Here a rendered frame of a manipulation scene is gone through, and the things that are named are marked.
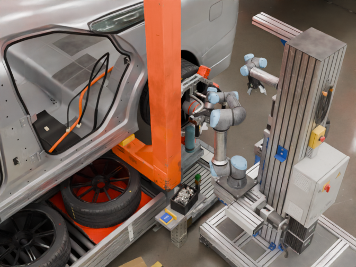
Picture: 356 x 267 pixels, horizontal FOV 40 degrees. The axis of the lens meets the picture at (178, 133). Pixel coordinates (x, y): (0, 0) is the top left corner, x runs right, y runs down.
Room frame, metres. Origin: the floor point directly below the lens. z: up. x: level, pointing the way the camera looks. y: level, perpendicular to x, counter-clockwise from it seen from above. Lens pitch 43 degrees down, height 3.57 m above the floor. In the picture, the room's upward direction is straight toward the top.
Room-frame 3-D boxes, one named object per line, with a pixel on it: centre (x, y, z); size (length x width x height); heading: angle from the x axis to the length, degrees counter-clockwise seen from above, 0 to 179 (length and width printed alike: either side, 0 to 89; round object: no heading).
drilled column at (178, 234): (2.41, 0.00, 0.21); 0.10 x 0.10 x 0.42; 47
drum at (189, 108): (3.16, -0.15, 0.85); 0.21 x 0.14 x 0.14; 47
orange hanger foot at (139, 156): (2.86, 0.33, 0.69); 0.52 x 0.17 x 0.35; 47
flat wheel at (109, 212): (2.68, 0.65, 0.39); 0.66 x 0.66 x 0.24
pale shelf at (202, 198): (2.43, -0.02, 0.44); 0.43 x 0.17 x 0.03; 137
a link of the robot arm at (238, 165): (2.37, -0.42, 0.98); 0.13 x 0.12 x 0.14; 95
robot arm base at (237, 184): (2.38, -0.43, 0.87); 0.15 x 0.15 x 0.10
